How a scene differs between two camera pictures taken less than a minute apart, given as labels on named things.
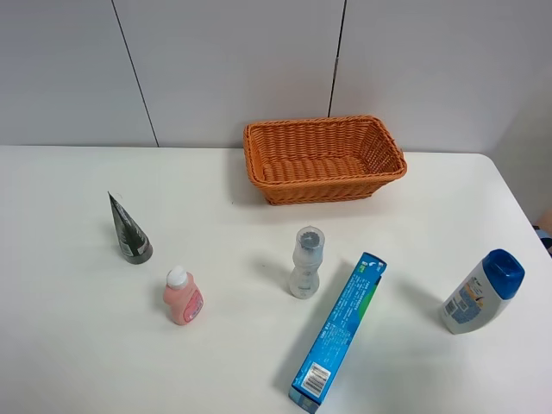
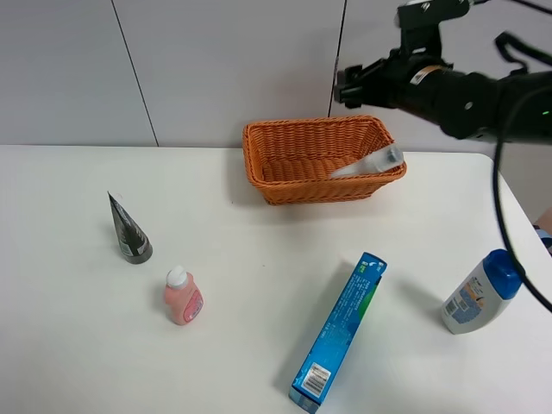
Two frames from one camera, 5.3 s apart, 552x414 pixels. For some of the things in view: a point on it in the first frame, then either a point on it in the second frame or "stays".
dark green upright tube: [135, 246] stays
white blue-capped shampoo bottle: [484, 296] stays
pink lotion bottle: [184, 296] stays
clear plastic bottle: [304, 280] to [382, 159]
